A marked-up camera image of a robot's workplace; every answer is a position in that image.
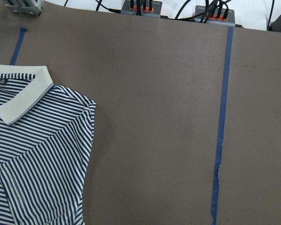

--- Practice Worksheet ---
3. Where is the navy white striped polo shirt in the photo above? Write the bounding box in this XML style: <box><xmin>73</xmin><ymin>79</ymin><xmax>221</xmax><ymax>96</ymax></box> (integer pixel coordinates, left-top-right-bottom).
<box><xmin>0</xmin><ymin>65</ymin><xmax>96</xmax><ymax>225</ymax></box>

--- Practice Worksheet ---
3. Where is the upper orange black usb hub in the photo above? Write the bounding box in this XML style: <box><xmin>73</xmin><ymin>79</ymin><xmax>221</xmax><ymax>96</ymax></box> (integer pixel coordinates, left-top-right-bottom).
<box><xmin>121</xmin><ymin>0</ymin><xmax>163</xmax><ymax>18</ymax></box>

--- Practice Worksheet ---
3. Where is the orange black usb hub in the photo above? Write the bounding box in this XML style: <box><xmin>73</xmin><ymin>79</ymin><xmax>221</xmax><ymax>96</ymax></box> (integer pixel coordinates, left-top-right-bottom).
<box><xmin>121</xmin><ymin>0</ymin><xmax>163</xmax><ymax>18</ymax></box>
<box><xmin>194</xmin><ymin>5</ymin><xmax>236</xmax><ymax>27</ymax></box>

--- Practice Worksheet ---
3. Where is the lower orange black usb hub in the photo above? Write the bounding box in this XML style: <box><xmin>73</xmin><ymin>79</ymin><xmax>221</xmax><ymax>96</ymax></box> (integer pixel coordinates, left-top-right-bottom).
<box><xmin>194</xmin><ymin>5</ymin><xmax>236</xmax><ymax>27</ymax></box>

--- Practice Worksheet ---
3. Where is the aluminium extrusion post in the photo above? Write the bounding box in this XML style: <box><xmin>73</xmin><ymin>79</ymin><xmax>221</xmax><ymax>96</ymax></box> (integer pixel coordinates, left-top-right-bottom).
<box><xmin>3</xmin><ymin>0</ymin><xmax>44</xmax><ymax>16</ymax></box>

